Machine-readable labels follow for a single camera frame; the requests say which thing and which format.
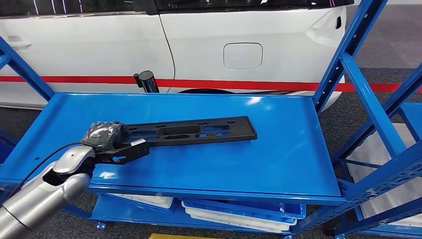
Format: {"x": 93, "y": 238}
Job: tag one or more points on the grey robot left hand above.
{"x": 105, "y": 135}

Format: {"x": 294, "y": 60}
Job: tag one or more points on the black plastic plate holder part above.
{"x": 237, "y": 130}

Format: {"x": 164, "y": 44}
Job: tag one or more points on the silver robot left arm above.
{"x": 39, "y": 201}

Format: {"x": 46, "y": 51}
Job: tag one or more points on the blue metal shelf rack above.
{"x": 412, "y": 113}
{"x": 214, "y": 158}

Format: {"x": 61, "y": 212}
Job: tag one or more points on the white plastic tray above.
{"x": 151, "y": 200}

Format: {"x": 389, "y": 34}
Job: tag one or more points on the white car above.
{"x": 99, "y": 49}

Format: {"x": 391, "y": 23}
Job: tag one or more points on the yellow floor tape marking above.
{"x": 171, "y": 236}

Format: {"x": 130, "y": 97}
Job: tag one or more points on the red barrier belt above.
{"x": 230, "y": 84}

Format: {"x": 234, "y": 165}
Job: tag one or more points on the white plastic crate stack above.
{"x": 371, "y": 150}

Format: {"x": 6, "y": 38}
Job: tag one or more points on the black stanchion post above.
{"x": 147, "y": 80}

